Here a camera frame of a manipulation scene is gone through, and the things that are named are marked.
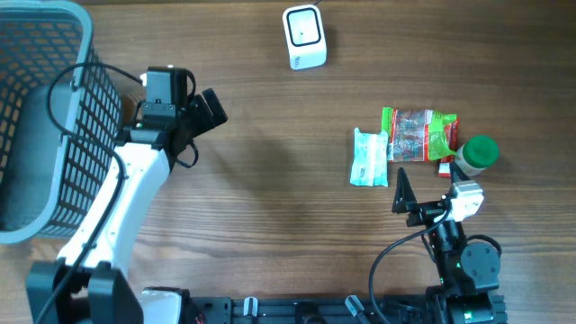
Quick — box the teal snack packet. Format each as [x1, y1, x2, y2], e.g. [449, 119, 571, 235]
[350, 128, 389, 187]

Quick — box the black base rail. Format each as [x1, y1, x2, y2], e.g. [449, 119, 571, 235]
[184, 294, 509, 324]

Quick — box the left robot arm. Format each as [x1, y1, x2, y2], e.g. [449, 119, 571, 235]
[26, 67, 228, 323]

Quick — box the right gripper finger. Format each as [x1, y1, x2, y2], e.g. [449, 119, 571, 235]
[450, 161, 471, 184]
[391, 167, 417, 214]

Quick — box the green snack bag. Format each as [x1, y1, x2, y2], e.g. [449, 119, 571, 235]
[382, 107, 458, 162]

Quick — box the white barcode scanner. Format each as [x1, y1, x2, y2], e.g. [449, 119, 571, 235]
[283, 4, 328, 70]

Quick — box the red stick sachet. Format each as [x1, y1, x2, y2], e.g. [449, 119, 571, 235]
[438, 118, 459, 178]

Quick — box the left black cable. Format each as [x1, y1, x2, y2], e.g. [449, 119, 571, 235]
[31, 61, 145, 324]

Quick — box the green lid spice jar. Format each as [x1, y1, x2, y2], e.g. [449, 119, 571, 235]
[454, 135, 500, 176]

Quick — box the grey plastic mesh basket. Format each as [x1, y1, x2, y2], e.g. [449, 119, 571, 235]
[1, 1, 122, 245]

